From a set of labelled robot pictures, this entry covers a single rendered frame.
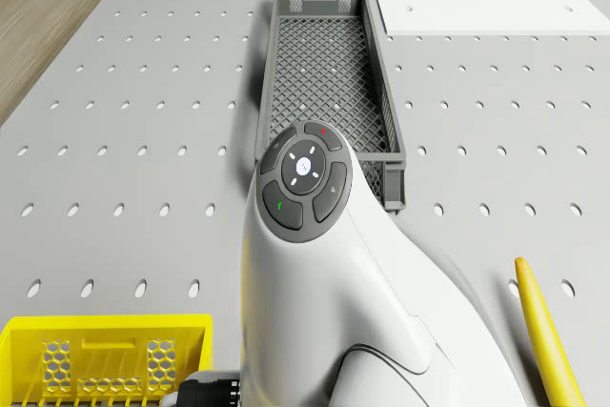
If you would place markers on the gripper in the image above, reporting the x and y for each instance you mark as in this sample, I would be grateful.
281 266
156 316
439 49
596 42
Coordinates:
209 390

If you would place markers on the banana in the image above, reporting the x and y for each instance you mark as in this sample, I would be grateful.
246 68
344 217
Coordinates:
543 326

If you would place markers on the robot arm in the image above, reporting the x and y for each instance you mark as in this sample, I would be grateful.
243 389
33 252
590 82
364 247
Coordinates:
333 292

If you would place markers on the yellow basket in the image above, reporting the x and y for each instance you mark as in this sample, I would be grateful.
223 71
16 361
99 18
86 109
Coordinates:
119 331

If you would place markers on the dark grey basket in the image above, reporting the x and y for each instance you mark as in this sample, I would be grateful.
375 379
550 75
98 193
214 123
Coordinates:
329 73

